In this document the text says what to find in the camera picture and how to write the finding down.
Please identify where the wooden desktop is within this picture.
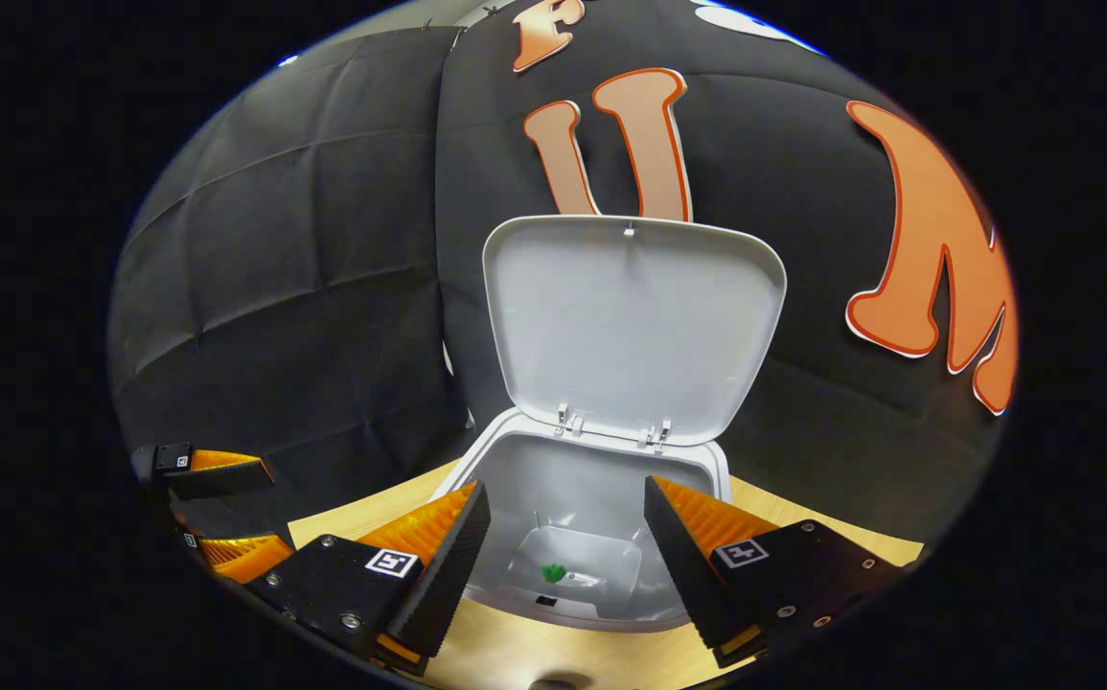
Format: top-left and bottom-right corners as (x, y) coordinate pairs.
(287, 458), (926, 690)

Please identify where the black backdrop cloth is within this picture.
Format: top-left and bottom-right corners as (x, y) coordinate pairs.
(107, 0), (1019, 576)

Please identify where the white desktop garbage bin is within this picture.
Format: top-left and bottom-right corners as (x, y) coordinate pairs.
(428, 215), (789, 633)

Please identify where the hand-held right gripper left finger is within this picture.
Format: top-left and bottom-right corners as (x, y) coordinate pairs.
(251, 479), (494, 679)

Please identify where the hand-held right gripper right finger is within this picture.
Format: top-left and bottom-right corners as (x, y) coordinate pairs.
(644, 476), (909, 672)

